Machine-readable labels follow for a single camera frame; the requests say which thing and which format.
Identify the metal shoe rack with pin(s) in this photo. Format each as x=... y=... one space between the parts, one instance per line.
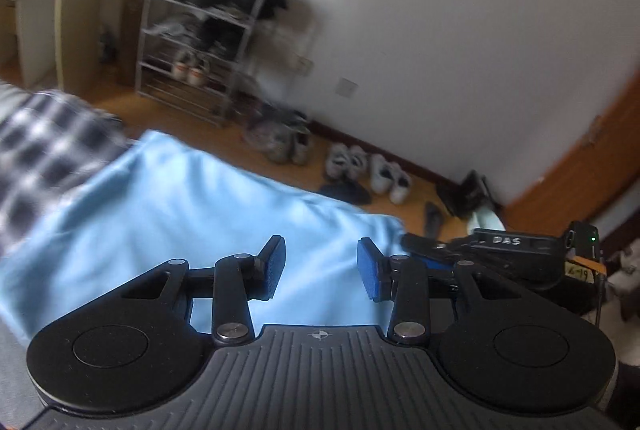
x=175 y=98

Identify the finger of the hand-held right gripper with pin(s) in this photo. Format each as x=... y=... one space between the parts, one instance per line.
x=425 y=244
x=440 y=267

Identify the pair of white sneakers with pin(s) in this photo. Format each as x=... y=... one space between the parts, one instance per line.
x=192 y=70

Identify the wooden door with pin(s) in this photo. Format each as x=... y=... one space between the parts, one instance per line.
x=590 y=170

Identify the light blue basin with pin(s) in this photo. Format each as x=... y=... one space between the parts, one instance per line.
x=485 y=217

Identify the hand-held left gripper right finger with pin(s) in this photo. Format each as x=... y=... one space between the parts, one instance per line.
x=367 y=267

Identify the row of assorted shoes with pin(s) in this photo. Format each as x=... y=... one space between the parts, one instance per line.
x=345 y=160

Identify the white wall switch plate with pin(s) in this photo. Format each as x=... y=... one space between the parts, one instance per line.
x=346 y=88

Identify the navy plaid folded shirt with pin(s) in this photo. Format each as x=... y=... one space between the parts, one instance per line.
x=45 y=150

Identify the light blue t-shirt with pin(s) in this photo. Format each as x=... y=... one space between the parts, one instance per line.
x=175 y=210

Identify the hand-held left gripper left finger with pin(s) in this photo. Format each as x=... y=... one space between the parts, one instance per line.
x=272 y=267

